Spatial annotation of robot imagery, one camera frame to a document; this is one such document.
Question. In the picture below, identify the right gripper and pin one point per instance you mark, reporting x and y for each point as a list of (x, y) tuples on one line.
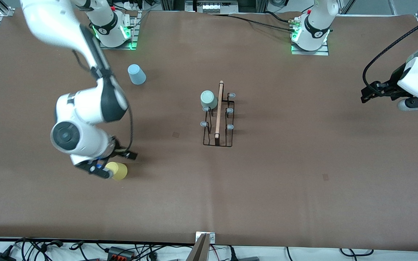
[(119, 152)]

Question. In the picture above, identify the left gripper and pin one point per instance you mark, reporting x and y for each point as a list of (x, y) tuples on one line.
[(392, 88)]

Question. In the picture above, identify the yellow plastic cup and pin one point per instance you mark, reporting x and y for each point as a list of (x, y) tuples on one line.
[(119, 171)]

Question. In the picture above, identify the pale green plastic cup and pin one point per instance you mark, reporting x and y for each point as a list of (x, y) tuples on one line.
[(208, 99)]

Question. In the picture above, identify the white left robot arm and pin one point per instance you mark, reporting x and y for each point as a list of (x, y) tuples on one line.
[(314, 25)]

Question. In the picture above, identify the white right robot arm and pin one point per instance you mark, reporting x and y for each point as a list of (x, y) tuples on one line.
[(85, 108)]

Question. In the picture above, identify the light blue plastic cup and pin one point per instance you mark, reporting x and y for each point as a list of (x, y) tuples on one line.
[(136, 74)]

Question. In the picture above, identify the black orange terminal box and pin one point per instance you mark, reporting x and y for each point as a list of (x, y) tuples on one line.
[(120, 252)]

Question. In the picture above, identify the brown table cover sheet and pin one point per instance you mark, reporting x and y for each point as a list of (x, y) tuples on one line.
[(230, 188)]

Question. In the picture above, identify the white power strip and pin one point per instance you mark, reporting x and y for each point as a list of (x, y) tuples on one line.
[(129, 5)]

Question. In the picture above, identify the black power adapter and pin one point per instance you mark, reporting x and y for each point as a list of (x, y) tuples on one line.
[(0, 257)]

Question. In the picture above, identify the grey control box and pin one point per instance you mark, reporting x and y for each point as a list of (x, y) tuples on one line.
[(210, 7)]

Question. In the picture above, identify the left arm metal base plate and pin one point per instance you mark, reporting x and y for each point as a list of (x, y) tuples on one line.
[(323, 52)]

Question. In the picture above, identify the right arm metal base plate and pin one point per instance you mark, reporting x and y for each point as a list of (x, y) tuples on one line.
[(133, 36)]

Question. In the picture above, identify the small metal clamp bracket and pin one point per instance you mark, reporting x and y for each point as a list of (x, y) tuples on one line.
[(212, 238)]

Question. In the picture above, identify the grey camera support bar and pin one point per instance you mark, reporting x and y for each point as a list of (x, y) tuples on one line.
[(199, 252)]

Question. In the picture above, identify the aluminium frame corner post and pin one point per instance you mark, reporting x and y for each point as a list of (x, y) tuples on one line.
[(2, 8)]

